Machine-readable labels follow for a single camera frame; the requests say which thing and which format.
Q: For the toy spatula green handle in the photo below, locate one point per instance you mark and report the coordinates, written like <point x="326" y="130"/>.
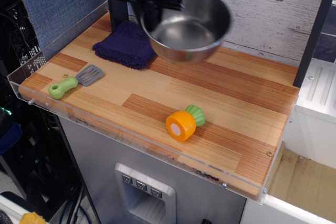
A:
<point x="85" y="77"/>

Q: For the grey toy fridge cabinet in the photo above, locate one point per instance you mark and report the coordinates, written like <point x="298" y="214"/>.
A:
<point x="197" y="200"/>

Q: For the purple terry cloth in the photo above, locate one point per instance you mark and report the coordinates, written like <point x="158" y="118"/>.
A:
<point x="127" y="45"/>

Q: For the white toy sink unit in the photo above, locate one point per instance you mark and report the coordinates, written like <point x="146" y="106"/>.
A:
<point x="301" y="186"/>

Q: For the yellow object bottom left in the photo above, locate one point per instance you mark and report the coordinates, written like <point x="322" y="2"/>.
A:
<point x="32" y="218"/>

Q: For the black plastic crate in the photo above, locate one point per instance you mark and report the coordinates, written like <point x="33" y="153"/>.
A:
<point x="21" y="40"/>

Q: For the stainless steel bowl pot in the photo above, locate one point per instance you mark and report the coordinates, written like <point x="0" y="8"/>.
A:
<point x="193" y="33"/>

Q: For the clear acrylic table guard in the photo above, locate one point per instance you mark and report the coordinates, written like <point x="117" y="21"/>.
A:
<point x="246" y="101"/>

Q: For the silver ice dispenser panel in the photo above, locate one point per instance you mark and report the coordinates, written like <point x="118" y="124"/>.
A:
<point x="145" y="199"/>

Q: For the orange toy carrot piece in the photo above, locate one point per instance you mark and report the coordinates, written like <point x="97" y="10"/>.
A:
<point x="181" y="125"/>

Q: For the dark grey right post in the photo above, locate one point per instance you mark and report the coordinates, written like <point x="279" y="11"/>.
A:
<point x="312" y="42"/>

